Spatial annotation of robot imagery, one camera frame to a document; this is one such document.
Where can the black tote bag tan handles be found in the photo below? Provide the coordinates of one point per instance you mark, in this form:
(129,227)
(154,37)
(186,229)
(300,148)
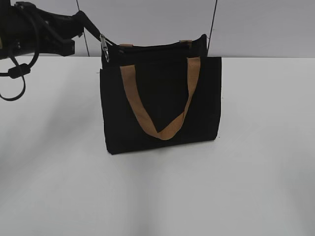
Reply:
(159,96)

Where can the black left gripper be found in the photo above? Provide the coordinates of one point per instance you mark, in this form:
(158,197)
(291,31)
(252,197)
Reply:
(54,33)

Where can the silver zipper pull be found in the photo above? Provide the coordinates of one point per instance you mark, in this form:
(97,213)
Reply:
(105,48)

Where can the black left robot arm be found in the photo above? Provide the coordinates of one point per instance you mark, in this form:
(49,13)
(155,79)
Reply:
(29,29)

